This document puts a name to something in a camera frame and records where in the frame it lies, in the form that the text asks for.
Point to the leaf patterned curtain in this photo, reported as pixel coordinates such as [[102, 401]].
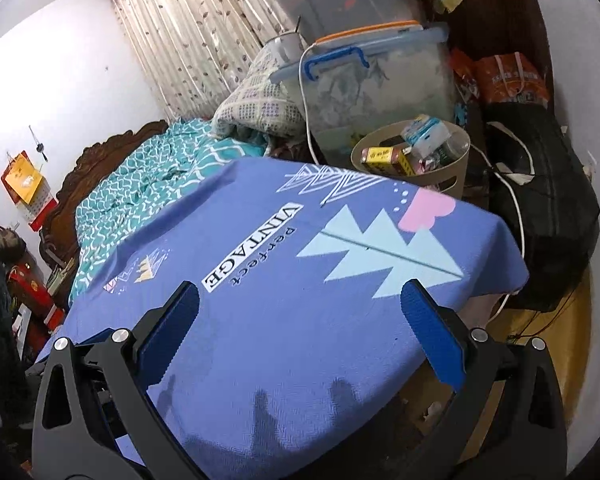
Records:
[[180, 35]]

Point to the beige plastic bin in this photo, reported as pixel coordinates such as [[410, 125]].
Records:
[[430, 180]]

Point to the red wrapper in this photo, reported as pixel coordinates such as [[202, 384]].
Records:
[[426, 164]]

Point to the black bag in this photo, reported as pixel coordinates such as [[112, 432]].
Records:
[[545, 210]]

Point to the dark wooden cabinet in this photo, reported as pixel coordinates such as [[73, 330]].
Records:
[[505, 10]]

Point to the beige patterned pillow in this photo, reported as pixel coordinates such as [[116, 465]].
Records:
[[260, 105]]

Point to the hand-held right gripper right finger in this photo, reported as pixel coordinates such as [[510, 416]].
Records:
[[432, 335]]

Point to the orange printed bag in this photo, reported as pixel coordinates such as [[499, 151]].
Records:
[[510, 80]]

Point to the teal patterned bedspread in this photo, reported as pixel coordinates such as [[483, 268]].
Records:
[[145, 180]]

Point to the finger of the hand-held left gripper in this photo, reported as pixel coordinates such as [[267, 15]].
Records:
[[92, 357]]

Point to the large storage box teal lid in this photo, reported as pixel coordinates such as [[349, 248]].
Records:
[[340, 5]]

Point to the yellow printed box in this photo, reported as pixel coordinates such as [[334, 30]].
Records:
[[380, 156]]

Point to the red gift box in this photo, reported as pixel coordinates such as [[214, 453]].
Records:
[[30, 285]]

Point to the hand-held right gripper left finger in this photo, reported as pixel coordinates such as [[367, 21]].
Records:
[[170, 330]]

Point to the white blue milk carton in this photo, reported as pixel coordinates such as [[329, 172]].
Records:
[[422, 130]]

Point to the carved wooden headboard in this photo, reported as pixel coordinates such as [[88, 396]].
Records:
[[110, 147]]

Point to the clear plastic bottle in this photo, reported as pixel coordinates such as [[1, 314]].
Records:
[[452, 147]]

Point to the dark cloth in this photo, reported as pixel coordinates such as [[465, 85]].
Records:
[[0, 320]]

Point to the orange snack packet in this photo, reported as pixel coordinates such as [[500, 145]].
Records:
[[462, 77]]

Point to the red wall calendar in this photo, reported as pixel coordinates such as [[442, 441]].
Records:
[[25, 175]]

